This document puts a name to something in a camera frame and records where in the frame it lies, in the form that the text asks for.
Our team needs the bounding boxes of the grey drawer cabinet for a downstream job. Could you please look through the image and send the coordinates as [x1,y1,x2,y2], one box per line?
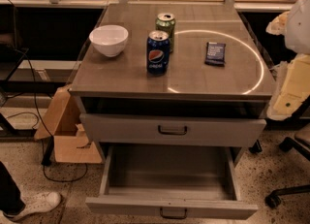
[70,4,274,161]

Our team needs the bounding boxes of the grey top drawer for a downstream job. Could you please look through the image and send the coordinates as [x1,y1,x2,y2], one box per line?
[80,113,266,147]

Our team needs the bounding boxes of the dark blue snack bar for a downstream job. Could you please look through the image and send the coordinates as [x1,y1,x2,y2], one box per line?
[204,42,226,66]

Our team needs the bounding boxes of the green soda can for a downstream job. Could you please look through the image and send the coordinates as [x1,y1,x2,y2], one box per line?
[156,13,176,52]

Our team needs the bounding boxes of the cardboard box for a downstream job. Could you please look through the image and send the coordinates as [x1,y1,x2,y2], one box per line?
[34,85,103,164]

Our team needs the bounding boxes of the blue Pepsi can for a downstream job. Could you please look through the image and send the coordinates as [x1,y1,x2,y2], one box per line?
[146,30,170,75]

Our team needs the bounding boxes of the white sneaker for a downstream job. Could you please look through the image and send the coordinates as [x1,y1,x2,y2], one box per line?
[0,192,61,224]

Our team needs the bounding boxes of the white ceramic bowl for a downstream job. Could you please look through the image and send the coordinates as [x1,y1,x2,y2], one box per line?
[89,25,129,57]

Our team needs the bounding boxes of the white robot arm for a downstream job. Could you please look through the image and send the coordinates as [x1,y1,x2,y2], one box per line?
[266,0,310,120]

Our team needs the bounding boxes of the black floor cable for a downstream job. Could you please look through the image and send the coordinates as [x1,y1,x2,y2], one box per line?
[0,0,89,183]

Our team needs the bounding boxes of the grey drawer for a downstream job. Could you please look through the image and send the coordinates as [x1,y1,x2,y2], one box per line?
[80,113,266,147]
[86,144,258,220]

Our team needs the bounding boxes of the dark trouser leg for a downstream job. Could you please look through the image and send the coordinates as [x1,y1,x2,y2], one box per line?
[0,162,25,215]

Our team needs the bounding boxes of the black office chair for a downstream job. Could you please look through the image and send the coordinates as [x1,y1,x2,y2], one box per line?
[264,122,310,209]

